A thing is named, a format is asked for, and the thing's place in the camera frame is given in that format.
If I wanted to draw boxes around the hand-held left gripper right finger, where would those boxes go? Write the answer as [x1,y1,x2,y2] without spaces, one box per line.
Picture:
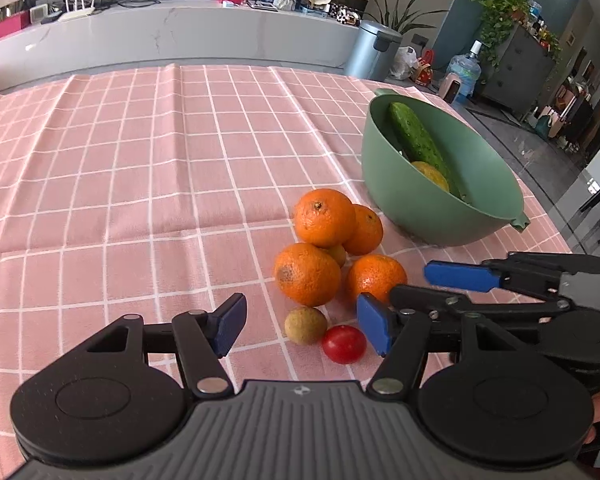
[357,292,523,401]

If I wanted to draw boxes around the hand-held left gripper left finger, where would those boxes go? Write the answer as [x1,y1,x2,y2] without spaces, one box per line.
[82,292,247,400]

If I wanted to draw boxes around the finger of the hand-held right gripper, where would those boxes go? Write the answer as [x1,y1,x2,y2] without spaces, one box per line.
[390,284,571,319]
[424,252,600,294]

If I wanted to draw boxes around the red cherry tomato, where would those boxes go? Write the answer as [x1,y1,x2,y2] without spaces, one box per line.
[321,325,367,365]

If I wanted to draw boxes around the small kumquat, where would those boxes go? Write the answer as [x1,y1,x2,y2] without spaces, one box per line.
[322,243,348,268]

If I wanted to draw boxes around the orange with brown spot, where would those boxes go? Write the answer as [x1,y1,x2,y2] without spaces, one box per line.
[273,242,342,308]

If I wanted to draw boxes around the green plastic bowl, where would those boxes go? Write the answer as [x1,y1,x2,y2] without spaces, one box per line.
[361,88,531,247]

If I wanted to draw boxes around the yellow lemon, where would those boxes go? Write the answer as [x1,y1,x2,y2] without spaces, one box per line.
[410,161,451,193]

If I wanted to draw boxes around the green cucumber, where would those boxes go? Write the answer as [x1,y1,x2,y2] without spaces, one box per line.
[389,102,462,200]

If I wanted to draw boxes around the pink checked tablecloth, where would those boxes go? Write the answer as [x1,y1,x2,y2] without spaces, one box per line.
[0,62,576,480]

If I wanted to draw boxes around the small pink heater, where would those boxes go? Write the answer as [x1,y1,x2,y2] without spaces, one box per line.
[440,72,462,102]

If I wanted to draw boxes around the large blue water bottle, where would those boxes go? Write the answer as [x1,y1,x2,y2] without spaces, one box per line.
[446,40,482,103]

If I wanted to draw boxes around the red festive ornament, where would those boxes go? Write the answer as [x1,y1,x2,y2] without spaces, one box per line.
[412,50,436,86]

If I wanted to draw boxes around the grey drawer cabinet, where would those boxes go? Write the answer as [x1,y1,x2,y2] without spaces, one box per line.
[480,24,556,121]

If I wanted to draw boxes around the white plastic bag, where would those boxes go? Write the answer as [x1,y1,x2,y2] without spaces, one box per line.
[390,46,418,81]

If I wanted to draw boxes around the blue-grey pedal trash can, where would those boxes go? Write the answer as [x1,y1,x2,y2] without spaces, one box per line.
[344,20,403,82]

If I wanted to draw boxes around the trailing pothos plant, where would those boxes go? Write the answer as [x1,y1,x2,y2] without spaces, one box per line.
[470,0,531,68]

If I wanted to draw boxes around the cluster of small bottles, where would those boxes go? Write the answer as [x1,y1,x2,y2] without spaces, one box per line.
[527,0,561,46]

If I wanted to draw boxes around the snake plant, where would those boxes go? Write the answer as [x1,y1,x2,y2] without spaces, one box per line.
[362,0,448,36]

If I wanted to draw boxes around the cow figurines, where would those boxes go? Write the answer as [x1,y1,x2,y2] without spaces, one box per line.
[330,2,363,26]

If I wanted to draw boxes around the grey marble media console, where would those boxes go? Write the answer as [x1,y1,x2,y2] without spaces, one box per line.
[0,0,366,98]

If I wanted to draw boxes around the white wifi router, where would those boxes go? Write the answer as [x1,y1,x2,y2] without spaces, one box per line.
[60,0,98,22]

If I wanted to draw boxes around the magenta box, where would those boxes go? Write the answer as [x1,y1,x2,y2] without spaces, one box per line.
[0,12,33,41]

